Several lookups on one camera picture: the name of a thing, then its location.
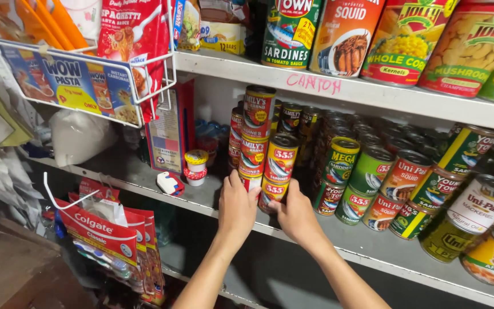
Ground person's left hand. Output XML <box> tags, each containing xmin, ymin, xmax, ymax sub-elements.
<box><xmin>218</xmin><ymin>169</ymin><xmax>262</xmax><ymax>242</ymax></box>

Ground person's right hand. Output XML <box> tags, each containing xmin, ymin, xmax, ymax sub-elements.
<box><xmin>268</xmin><ymin>178</ymin><xmax>323</xmax><ymax>250</ymax></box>

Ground yellow sardine can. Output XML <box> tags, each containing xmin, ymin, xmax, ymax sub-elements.
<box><xmin>264</xmin><ymin>133</ymin><xmax>300</xmax><ymax>185</ymax></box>
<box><xmin>258</xmin><ymin>177</ymin><xmax>291</xmax><ymax>214</ymax></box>

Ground red green-label sardine can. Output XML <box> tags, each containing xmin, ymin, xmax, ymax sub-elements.
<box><xmin>313</xmin><ymin>180</ymin><xmax>345</xmax><ymax>216</ymax></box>

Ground green red-label sardine can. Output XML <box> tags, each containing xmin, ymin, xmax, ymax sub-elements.
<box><xmin>334</xmin><ymin>185</ymin><xmax>375</xmax><ymax>226</ymax></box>
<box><xmin>348</xmin><ymin>146</ymin><xmax>396</xmax><ymax>196</ymax></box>

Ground small red-dotted cup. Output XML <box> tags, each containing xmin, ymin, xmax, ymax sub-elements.
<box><xmin>183</xmin><ymin>168</ymin><xmax>208</xmax><ymax>187</ymax></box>

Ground green yellow-label sardine can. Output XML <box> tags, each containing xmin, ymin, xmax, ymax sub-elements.
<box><xmin>322</xmin><ymin>137</ymin><xmax>361</xmax><ymax>188</ymax></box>

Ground small yellow-lid cup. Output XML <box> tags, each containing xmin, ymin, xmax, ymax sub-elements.
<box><xmin>184</xmin><ymin>149</ymin><xmax>209</xmax><ymax>173</ymax></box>

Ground white red small packet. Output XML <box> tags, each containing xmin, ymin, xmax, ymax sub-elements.
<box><xmin>156</xmin><ymin>171</ymin><xmax>185</xmax><ymax>197</ymax></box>

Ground blue-capped bottles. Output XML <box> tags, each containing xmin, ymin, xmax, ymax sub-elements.
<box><xmin>194</xmin><ymin>118</ymin><xmax>231</xmax><ymax>152</ymax></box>

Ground stack of red cans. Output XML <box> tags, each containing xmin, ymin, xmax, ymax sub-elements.
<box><xmin>228</xmin><ymin>84</ymin><xmax>302</xmax><ymax>177</ymax></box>

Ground red blue cardboard box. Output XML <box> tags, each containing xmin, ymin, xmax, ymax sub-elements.
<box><xmin>145</xmin><ymin>79</ymin><xmax>196</xmax><ymax>175</ymax></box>

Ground green yellow-stripe sardine can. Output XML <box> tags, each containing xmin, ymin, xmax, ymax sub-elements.
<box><xmin>409</xmin><ymin>165</ymin><xmax>465</xmax><ymax>212</ymax></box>
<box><xmin>437</xmin><ymin>124</ymin><xmax>494</xmax><ymax>177</ymax></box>
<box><xmin>389</xmin><ymin>201</ymin><xmax>435</xmax><ymax>240</ymax></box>

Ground rows of dark-topped cans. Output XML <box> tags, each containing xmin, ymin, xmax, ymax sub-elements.
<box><xmin>298</xmin><ymin>105</ymin><xmax>494</xmax><ymax>181</ymax></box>

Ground hanging red toothpaste packs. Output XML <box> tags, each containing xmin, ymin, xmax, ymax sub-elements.
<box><xmin>53</xmin><ymin>177</ymin><xmax>167</xmax><ymax>307</ymax></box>

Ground white metal shelf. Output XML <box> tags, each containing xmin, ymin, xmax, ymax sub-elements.
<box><xmin>27</xmin><ymin>48</ymin><xmax>494</xmax><ymax>309</ymax></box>

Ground olive green mackerel can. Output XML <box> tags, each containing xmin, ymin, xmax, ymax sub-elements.
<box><xmin>418</xmin><ymin>214</ymin><xmax>480</xmax><ymax>264</ymax></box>

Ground white plastic bag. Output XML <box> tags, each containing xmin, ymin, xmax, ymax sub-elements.
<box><xmin>49</xmin><ymin>109</ymin><xmax>117</xmax><ymax>167</ymax></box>

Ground yellow box of bars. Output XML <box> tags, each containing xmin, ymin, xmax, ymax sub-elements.
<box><xmin>199</xmin><ymin>21</ymin><xmax>248</xmax><ymax>56</ymax></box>

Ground large green sardine can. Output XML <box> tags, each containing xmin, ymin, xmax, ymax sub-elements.
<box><xmin>261</xmin><ymin>0</ymin><xmax>323</xmax><ymax>70</ymax></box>

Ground white mackerel can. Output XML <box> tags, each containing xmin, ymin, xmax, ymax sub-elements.
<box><xmin>447</xmin><ymin>174</ymin><xmax>494</xmax><ymax>235</ymax></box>

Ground large orange squid can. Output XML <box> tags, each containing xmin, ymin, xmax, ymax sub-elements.
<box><xmin>309</xmin><ymin>0</ymin><xmax>386</xmax><ymax>79</ymax></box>

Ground noodle packet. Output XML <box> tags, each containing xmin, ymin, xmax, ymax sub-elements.
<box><xmin>172</xmin><ymin>0</ymin><xmax>201</xmax><ymax>52</ymax></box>

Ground yellow orange can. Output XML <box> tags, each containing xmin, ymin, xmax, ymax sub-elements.
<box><xmin>461</xmin><ymin>229</ymin><xmax>494</xmax><ymax>286</ymax></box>

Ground large corn kernel can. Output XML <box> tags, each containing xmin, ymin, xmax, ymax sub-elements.
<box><xmin>360</xmin><ymin>0</ymin><xmax>460</xmax><ymax>89</ymax></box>

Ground red spaghetti sauce pouch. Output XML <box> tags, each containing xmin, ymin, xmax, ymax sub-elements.
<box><xmin>97</xmin><ymin>0</ymin><xmax>171</xmax><ymax>124</ymax></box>

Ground brown snack packet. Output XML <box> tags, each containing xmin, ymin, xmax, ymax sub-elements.
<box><xmin>198</xmin><ymin>0</ymin><xmax>250</xmax><ymax>25</ymax></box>

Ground blue pasta sign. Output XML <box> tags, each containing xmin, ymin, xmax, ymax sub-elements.
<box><xmin>0</xmin><ymin>42</ymin><xmax>141</xmax><ymax>126</ymax></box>

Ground brown cardboard carton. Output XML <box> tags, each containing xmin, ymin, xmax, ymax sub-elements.
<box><xmin>0</xmin><ymin>203</ymin><xmax>95</xmax><ymax>309</ymax></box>

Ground large mushroom can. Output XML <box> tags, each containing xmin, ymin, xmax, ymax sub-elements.
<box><xmin>417</xmin><ymin>0</ymin><xmax>494</xmax><ymax>99</ymax></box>

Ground orange packets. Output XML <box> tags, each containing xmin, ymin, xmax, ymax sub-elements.
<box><xmin>15</xmin><ymin>0</ymin><xmax>90</xmax><ymax>56</ymax></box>

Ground white wire rack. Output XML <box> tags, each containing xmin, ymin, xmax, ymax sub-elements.
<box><xmin>0</xmin><ymin>0</ymin><xmax>178</xmax><ymax>129</ymax></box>

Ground white wire hook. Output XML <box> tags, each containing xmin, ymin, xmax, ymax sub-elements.
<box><xmin>43</xmin><ymin>172</ymin><xmax>100</xmax><ymax>211</ymax></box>

